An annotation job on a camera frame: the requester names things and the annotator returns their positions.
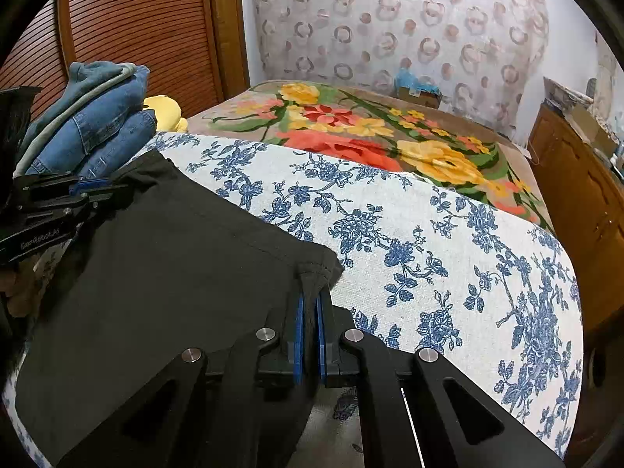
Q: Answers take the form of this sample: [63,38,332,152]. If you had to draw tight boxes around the yellow plush toy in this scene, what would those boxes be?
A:
[142,96,188,132]

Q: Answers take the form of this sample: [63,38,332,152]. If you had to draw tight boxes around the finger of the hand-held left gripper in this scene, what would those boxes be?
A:
[10,195,118,227]
[14,175,128,200]

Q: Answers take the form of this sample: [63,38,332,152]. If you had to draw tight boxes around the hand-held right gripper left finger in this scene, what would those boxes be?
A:
[56,295,305,468]

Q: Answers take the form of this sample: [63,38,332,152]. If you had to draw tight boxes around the open cardboard box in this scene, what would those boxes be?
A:
[565,105,617,157]

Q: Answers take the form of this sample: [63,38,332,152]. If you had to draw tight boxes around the light blue folded jeans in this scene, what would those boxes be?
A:
[14,61,149,176]

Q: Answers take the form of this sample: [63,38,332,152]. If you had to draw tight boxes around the circle patterned curtain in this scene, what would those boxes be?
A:
[251,0,549,140]

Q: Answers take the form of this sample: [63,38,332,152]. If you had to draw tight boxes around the tied beige curtain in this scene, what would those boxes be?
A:
[592,34,624,108]

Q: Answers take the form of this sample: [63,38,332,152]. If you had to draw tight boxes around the wooden slatted wardrobe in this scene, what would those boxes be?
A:
[0,0,250,122]

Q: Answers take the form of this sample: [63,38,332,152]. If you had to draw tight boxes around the wooden side cabinet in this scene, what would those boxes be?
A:
[529,105,624,298]

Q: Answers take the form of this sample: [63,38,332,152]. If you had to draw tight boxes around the blue floral white cloth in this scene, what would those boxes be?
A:
[0,131,583,468]

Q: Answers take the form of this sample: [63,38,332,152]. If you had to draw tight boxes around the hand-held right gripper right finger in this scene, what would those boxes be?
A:
[316,289,566,468]

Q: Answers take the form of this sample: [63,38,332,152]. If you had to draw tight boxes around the person's left hand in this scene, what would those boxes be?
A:
[0,273,37,317]

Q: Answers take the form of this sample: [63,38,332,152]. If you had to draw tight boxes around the black pants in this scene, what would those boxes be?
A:
[14,149,346,468]

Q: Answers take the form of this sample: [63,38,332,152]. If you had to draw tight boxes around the colourful floral blanket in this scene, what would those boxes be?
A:
[183,80,557,235]

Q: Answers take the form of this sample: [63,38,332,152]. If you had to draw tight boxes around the stack of papers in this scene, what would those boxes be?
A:
[543,77,593,108]

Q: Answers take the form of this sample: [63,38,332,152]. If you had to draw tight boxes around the cardboard box with blue bags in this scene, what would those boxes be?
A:
[395,68,444,108]

